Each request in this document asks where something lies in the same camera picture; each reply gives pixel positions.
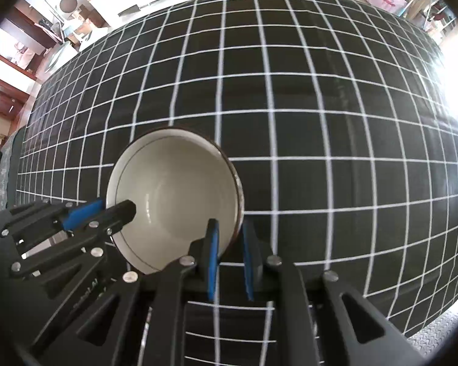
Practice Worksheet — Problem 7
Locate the floral patterned bowl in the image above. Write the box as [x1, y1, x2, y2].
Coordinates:
[106, 127, 245, 274]

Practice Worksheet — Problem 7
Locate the grey embroidered sofa cover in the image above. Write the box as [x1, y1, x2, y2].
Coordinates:
[0, 127, 25, 211]

